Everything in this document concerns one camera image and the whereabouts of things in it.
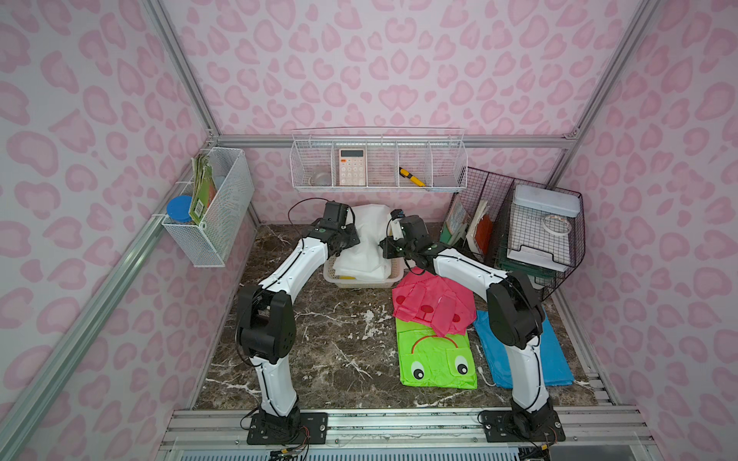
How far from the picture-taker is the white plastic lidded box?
874 millimetres

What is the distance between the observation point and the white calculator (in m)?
0.95

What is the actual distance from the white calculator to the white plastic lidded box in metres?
0.54

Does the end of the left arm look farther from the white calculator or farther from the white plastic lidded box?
the white plastic lidded box
